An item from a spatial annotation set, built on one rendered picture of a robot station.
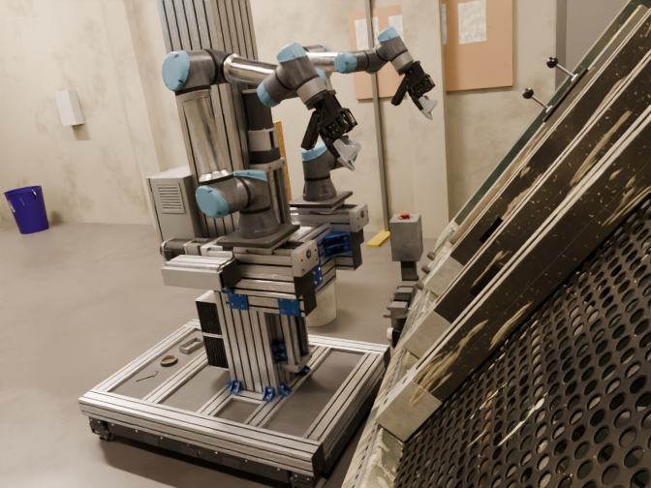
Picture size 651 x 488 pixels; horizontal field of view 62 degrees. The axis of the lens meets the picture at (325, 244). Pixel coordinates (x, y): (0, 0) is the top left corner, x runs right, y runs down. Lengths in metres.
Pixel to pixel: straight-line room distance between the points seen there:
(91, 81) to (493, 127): 4.54
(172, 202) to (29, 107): 5.78
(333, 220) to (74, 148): 5.53
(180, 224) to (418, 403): 1.51
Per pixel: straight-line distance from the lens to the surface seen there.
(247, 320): 2.35
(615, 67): 1.50
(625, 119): 1.15
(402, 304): 1.91
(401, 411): 1.07
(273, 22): 5.40
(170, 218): 2.34
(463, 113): 4.76
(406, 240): 2.30
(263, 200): 1.90
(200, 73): 1.81
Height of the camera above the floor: 1.59
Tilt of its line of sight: 18 degrees down
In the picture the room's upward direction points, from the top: 7 degrees counter-clockwise
